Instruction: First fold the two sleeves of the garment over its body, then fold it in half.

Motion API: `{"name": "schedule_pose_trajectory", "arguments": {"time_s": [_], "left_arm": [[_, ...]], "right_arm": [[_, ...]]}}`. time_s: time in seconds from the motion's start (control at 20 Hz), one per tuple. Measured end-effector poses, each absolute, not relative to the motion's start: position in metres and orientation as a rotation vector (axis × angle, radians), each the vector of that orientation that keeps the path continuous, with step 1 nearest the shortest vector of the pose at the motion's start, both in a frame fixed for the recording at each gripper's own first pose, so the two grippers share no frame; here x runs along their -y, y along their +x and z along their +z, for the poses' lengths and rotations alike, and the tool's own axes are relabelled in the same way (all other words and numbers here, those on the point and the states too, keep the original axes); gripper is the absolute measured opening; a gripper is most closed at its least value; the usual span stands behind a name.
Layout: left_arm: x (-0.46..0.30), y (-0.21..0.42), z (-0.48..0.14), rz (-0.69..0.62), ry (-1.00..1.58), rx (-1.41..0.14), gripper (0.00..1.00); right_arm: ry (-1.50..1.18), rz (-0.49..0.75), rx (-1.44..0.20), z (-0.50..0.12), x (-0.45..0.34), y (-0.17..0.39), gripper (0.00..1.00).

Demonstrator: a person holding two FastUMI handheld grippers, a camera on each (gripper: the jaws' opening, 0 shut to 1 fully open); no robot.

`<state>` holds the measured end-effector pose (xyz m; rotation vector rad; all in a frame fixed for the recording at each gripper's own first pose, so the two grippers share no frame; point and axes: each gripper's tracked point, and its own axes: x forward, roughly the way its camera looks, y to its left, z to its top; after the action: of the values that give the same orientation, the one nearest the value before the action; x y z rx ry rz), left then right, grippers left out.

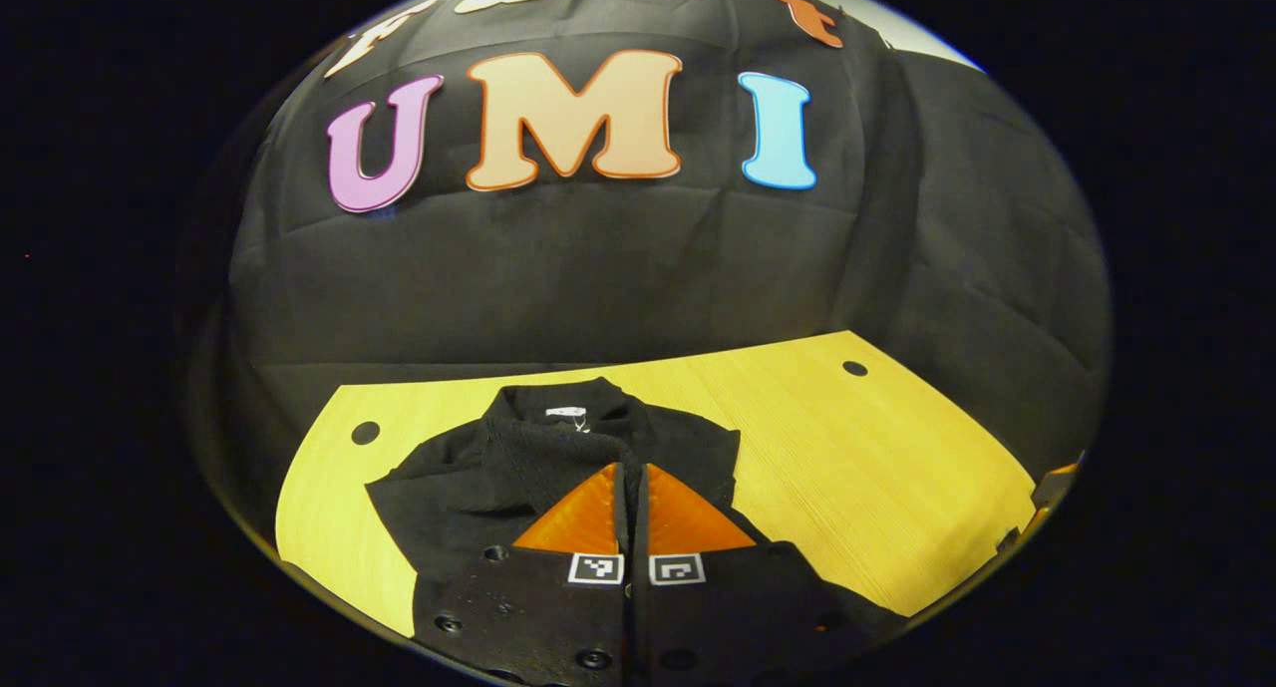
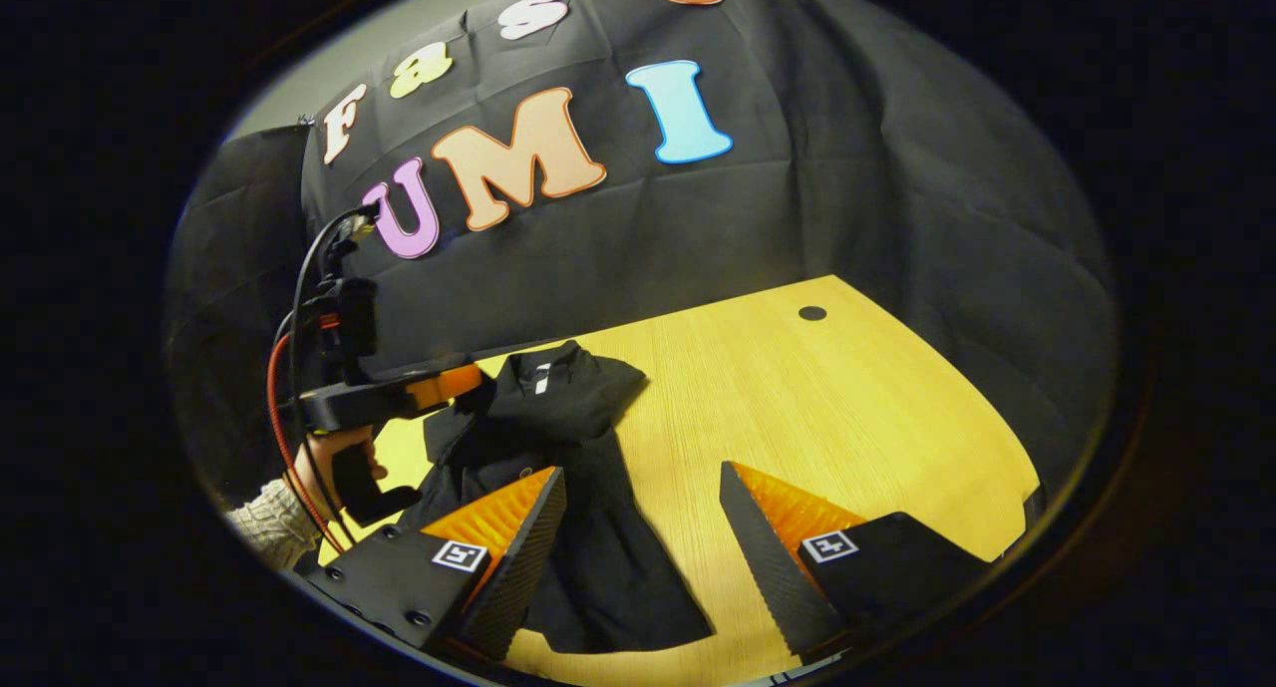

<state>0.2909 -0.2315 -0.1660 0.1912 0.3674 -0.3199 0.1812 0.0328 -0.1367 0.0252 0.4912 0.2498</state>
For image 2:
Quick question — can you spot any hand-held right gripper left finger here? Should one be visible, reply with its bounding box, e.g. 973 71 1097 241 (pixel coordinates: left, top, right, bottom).
299 466 567 660

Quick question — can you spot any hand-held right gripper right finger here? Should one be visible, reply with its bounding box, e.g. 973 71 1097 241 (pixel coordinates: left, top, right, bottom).
720 460 993 658

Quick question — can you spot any black buttoned coat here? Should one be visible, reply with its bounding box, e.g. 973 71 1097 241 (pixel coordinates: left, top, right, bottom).
399 340 717 656

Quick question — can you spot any black backdrop cloth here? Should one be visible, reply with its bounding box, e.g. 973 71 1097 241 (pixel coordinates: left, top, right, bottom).
164 0 1117 509

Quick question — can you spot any red left gripper cable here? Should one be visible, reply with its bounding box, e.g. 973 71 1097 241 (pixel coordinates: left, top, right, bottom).
265 333 345 554

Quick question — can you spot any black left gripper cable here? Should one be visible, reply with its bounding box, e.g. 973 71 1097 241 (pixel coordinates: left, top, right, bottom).
287 206 380 558

